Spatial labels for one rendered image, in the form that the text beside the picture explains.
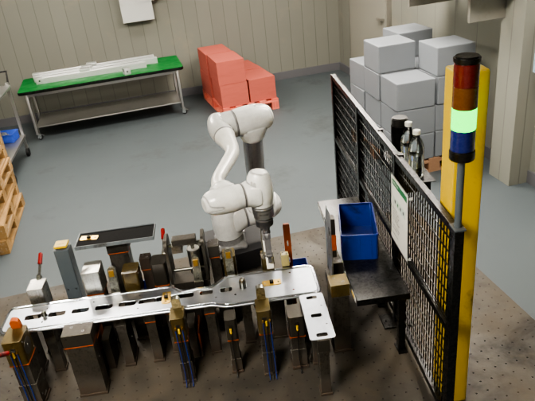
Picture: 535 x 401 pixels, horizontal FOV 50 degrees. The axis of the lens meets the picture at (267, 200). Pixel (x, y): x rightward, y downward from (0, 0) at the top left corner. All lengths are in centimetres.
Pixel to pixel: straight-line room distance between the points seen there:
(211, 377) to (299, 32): 732
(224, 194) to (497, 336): 136
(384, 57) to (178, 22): 402
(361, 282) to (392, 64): 358
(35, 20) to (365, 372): 733
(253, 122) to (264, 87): 514
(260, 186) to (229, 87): 550
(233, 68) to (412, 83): 294
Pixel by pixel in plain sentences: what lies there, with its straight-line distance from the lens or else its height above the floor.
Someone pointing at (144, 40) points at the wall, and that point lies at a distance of 892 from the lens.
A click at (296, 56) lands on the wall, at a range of 939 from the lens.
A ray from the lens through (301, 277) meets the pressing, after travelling 259.
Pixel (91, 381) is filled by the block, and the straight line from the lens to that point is 266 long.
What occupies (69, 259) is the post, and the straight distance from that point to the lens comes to 291.
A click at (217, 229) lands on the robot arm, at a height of 94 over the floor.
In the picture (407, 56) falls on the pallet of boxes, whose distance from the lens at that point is 584.
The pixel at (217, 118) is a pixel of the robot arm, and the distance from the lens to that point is 277.
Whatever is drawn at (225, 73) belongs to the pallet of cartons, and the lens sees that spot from 767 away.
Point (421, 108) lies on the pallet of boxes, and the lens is 560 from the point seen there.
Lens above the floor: 248
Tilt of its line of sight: 27 degrees down
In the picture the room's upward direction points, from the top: 6 degrees counter-clockwise
